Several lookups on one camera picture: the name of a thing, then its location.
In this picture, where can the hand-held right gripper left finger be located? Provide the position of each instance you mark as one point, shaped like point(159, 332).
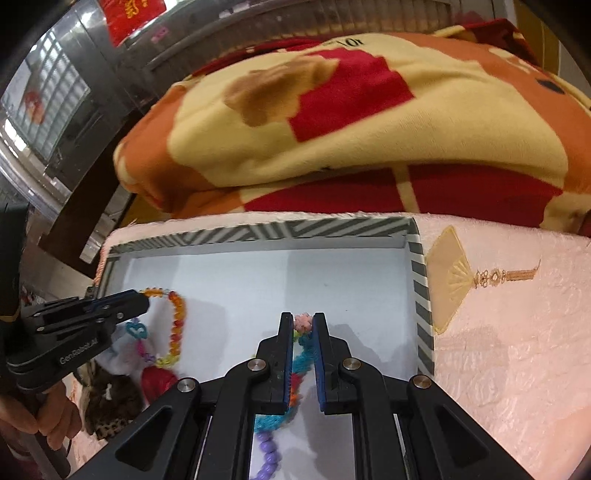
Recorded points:
point(288, 369)

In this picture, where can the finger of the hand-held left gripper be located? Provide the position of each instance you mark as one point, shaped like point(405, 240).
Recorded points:
point(111, 299)
point(129, 311)

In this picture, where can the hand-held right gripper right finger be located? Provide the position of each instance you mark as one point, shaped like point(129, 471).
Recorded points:
point(318, 369)

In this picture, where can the white scrunchie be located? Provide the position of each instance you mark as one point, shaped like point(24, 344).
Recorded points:
point(122, 357)

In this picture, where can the red bow hair clip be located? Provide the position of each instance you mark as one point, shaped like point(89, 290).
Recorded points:
point(157, 381)

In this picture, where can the brown scrunchie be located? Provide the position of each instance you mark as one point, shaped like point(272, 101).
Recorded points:
point(120, 392)

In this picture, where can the striped shallow cardboard box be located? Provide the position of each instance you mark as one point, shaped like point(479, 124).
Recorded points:
point(231, 286)

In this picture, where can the person's left hand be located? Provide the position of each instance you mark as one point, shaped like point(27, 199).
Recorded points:
point(55, 415)

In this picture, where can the small red paper decoration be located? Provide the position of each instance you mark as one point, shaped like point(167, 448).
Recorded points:
point(34, 104)

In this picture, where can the metal grille door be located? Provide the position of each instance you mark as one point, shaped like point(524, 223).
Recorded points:
point(69, 92)

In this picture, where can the red orange printed blanket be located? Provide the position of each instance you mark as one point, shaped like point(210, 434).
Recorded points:
point(369, 138)

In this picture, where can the red banner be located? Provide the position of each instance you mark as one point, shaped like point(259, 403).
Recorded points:
point(131, 18)

